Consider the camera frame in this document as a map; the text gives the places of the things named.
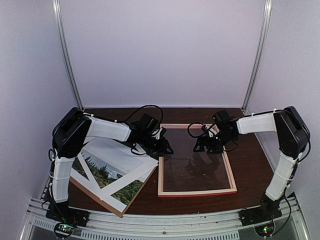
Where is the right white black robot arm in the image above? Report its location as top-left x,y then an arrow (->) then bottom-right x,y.
193,106 -> 311,221

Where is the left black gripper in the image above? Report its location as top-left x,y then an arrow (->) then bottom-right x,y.
140,132 -> 175,157

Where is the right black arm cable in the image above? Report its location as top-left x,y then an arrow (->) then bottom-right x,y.
187,121 -> 208,138

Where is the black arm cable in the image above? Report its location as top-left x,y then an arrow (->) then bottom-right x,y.
122,104 -> 163,131
187,121 -> 208,138

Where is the brown backing board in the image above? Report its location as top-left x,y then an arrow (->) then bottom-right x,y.
69,168 -> 156,218

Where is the white photo mat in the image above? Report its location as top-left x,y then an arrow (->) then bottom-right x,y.
80,138 -> 159,204

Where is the pink wooden picture frame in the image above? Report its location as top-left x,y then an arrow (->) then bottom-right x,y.
157,123 -> 237,198

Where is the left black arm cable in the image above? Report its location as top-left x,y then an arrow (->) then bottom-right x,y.
122,104 -> 163,131

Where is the clear acrylic sheet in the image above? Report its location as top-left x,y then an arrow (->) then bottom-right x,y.
163,128 -> 230,192

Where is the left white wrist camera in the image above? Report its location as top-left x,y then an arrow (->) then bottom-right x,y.
151,127 -> 167,140

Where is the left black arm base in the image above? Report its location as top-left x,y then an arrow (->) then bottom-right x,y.
45,194 -> 90,227

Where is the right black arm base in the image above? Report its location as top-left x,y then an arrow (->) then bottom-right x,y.
238,192 -> 284,226

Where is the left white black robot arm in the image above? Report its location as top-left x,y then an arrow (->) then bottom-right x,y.
51,107 -> 174,222

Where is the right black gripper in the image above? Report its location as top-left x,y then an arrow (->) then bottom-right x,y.
193,129 -> 236,154

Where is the right aluminium corner post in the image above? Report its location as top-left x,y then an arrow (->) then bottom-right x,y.
241,0 -> 273,112

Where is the aluminium corner post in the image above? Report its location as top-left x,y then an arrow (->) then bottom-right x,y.
52,0 -> 84,110
241,0 -> 273,112

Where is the left aluminium corner post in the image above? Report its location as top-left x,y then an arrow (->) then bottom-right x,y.
52,0 -> 84,110

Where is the landscape photo print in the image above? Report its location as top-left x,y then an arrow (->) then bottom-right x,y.
70,145 -> 158,217

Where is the front aluminium rail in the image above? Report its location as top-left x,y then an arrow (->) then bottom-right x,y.
19,196 -> 311,240

